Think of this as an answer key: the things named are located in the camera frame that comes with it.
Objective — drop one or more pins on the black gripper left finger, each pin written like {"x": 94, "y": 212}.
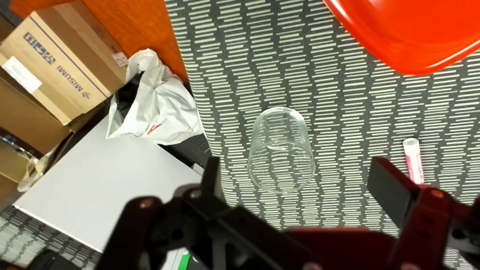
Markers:
{"x": 211, "y": 182}

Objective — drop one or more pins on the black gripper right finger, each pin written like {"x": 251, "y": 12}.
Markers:
{"x": 392, "y": 189}

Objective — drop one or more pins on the clear glass cup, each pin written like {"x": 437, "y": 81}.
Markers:
{"x": 281, "y": 156}

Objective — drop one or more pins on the pink white marker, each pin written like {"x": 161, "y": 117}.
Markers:
{"x": 413, "y": 159}

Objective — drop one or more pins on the white plastic bag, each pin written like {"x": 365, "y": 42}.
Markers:
{"x": 155, "y": 104}

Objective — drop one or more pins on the grey patterned table mat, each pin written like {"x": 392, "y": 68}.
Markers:
{"x": 247, "y": 56}

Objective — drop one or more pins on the white drawer cabinet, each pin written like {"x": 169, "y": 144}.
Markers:
{"x": 86, "y": 191}

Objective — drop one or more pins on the red plastic plate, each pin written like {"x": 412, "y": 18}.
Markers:
{"x": 412, "y": 36}

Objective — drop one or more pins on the brown cardboard box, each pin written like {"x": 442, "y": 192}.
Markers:
{"x": 56, "y": 68}

